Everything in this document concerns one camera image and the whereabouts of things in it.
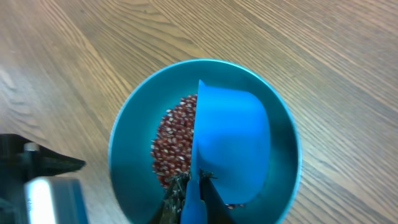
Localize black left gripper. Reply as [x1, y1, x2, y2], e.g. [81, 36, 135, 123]
[1, 134, 86, 185]

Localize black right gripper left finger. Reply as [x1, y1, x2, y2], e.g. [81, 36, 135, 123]
[148, 172, 190, 224]

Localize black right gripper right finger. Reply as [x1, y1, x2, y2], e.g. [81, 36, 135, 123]
[199, 169, 236, 224]

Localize red beans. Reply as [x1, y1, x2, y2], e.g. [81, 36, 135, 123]
[150, 93, 245, 210]

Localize blue bowl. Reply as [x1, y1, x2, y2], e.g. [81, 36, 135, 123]
[108, 58, 302, 223]

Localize blue plastic scoop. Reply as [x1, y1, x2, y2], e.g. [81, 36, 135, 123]
[180, 81, 271, 223]

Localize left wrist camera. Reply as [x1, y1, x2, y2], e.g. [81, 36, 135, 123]
[24, 176, 89, 224]

